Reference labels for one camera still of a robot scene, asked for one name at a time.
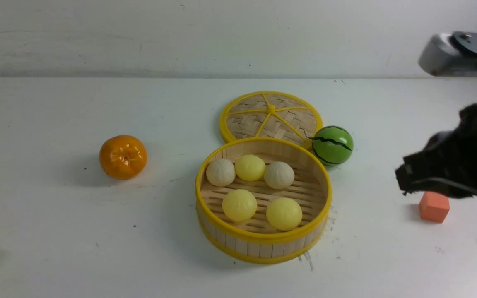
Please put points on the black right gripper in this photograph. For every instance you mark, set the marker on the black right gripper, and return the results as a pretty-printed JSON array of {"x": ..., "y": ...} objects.
[{"x": 447, "y": 164}]

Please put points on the beige bun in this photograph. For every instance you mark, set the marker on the beige bun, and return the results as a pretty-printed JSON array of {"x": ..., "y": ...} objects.
[
  {"x": 279, "y": 175},
  {"x": 220, "y": 173}
]

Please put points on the yellow bun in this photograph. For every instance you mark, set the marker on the yellow bun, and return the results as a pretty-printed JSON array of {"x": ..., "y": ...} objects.
[
  {"x": 250, "y": 167},
  {"x": 239, "y": 205},
  {"x": 284, "y": 214}
]

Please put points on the yellow bun front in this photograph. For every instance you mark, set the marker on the yellow bun front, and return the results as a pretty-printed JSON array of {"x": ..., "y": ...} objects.
[{"x": 239, "y": 205}]

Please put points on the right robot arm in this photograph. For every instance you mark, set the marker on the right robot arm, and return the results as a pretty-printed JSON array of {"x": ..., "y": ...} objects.
[{"x": 450, "y": 54}]

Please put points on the woven bamboo steamer lid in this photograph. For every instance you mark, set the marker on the woven bamboo steamer lid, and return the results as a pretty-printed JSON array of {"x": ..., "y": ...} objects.
[{"x": 270, "y": 114}]

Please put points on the bamboo steamer tray yellow rim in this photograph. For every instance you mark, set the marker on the bamboo steamer tray yellow rim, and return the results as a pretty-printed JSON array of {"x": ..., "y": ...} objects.
[{"x": 255, "y": 240}]

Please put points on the orange foam cube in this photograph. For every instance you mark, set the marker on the orange foam cube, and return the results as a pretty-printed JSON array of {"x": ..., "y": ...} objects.
[{"x": 434, "y": 207}]

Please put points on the green toy watermelon ball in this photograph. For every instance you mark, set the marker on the green toy watermelon ball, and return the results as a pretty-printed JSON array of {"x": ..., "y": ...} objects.
[{"x": 332, "y": 145}]

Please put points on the orange toy tangerine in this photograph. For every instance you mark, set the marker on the orange toy tangerine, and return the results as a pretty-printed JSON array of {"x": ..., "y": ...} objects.
[{"x": 123, "y": 157}]

